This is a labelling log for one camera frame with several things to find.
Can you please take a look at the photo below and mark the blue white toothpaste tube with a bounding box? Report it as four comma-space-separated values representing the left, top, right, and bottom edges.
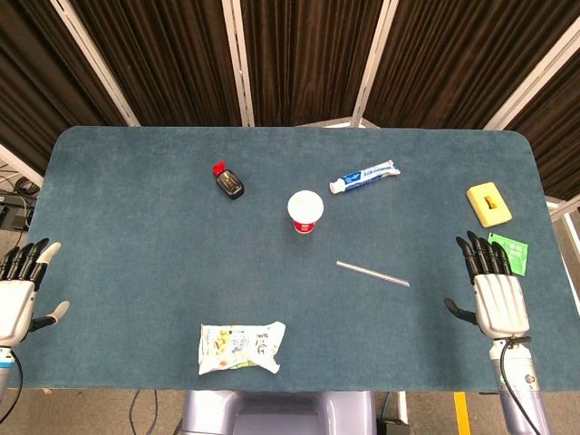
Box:
329, 159, 401, 196

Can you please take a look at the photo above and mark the black equipment with cables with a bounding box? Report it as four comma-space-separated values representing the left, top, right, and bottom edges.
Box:
0, 174, 40, 233

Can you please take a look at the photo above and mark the black floor cable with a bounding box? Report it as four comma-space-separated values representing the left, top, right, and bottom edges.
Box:
128, 390, 160, 426

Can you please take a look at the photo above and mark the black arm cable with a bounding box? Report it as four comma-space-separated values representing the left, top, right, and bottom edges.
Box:
497, 335, 544, 435
0, 347, 24, 423

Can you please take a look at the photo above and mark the white partition post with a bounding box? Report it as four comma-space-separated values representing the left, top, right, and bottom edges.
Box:
483, 27, 580, 131
352, 0, 400, 129
49, 0, 140, 128
0, 143, 45, 183
221, 0, 256, 128

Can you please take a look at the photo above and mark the yellow floor tape strip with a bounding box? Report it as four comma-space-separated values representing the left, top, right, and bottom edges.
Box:
453, 391, 472, 435

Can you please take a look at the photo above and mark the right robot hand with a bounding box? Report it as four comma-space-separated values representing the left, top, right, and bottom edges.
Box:
443, 230, 532, 340

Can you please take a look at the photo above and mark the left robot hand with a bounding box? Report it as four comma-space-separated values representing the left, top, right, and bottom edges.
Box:
0, 237, 72, 348

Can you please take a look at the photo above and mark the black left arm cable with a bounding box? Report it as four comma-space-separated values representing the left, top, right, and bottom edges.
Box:
0, 347, 24, 423

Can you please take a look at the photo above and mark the white partition foot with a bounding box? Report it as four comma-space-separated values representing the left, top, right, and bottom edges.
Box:
294, 116, 382, 131

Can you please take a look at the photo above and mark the white snack bag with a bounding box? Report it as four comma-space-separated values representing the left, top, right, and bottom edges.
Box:
198, 321, 287, 376

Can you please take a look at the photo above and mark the lavender robot torso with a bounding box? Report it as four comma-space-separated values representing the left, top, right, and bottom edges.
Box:
180, 390, 377, 435

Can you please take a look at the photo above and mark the clear plastic straw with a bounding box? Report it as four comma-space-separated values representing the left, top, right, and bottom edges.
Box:
335, 260, 411, 288

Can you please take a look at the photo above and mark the green sachet packet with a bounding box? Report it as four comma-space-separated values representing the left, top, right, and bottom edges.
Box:
487, 232, 529, 276

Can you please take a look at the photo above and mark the red paper cup white lid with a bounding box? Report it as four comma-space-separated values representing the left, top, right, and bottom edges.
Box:
286, 189, 325, 237

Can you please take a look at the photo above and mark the blue felt table cover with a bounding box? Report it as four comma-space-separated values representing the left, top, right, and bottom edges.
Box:
8, 125, 580, 393

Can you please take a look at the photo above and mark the black bottle red cap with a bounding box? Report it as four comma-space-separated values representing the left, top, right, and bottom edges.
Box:
211, 159, 247, 199

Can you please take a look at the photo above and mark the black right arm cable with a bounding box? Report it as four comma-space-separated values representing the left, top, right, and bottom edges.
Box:
497, 335, 544, 435

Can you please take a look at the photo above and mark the black floor box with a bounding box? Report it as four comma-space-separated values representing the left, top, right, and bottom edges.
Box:
378, 419, 411, 435

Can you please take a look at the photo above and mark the yellow sponge block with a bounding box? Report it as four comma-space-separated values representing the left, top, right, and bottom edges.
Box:
466, 180, 514, 228

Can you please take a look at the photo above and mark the dark brown curtain panel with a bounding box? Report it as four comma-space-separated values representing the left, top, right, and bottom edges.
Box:
239, 0, 386, 128
364, 0, 580, 131
67, 0, 242, 128
0, 0, 132, 176
505, 56, 580, 200

